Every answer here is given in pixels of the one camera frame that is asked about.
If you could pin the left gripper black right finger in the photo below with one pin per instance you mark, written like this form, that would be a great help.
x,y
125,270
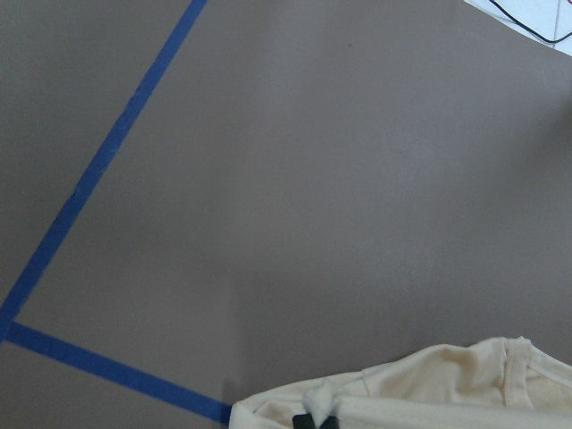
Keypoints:
x,y
331,422

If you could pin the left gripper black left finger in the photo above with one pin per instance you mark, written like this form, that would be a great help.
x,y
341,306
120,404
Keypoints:
x,y
304,421

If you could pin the beige long sleeve shirt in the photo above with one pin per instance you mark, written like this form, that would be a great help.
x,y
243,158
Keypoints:
x,y
496,383

